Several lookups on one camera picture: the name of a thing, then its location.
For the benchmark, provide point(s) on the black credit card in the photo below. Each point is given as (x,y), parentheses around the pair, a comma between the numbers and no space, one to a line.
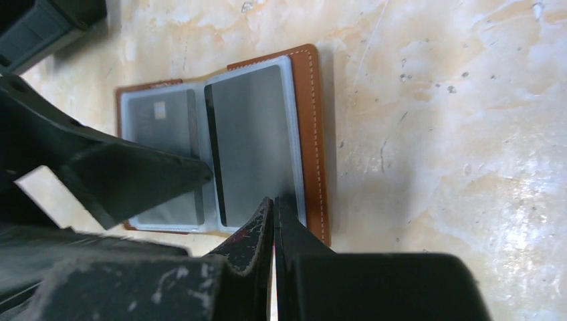
(252,152)

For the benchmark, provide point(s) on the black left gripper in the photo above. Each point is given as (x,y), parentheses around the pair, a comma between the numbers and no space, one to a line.
(112,178)

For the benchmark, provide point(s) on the brown leather card holder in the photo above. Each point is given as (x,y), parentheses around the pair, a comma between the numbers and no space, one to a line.
(304,99)

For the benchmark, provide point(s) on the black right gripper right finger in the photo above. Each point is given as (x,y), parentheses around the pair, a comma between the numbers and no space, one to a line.
(293,243)

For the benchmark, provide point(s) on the black plastic card tray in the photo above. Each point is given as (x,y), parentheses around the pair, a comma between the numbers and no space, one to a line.
(32,30)

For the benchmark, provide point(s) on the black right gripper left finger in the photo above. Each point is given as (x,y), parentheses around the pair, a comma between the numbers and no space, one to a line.
(241,275)

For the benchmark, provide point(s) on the grey card in holder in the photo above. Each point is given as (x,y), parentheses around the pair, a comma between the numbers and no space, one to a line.
(165,120)

